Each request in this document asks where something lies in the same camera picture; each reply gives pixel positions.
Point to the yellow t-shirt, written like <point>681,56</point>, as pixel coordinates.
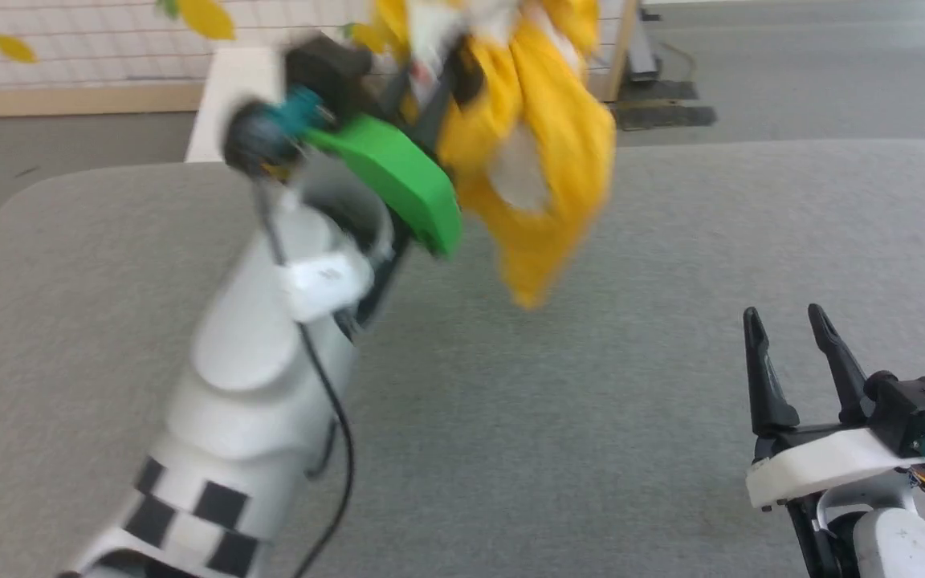
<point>559,120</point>

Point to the grey metal stand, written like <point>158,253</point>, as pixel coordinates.
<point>641,48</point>

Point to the white box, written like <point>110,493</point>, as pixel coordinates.
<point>226,104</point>

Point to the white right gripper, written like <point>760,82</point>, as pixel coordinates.
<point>824,461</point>

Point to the teal left camera connector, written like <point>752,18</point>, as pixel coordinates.
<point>302,108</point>

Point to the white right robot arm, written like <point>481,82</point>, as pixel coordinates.
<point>900,546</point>

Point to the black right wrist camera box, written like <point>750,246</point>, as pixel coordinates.
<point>916,409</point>

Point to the black floor mat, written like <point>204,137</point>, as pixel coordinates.
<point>659,90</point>
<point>671,117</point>

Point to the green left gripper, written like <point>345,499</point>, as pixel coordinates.
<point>398,172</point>

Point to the grey fabric sofa cushion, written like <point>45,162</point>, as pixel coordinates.
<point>591,441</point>

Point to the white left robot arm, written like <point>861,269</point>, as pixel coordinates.
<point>254,385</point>

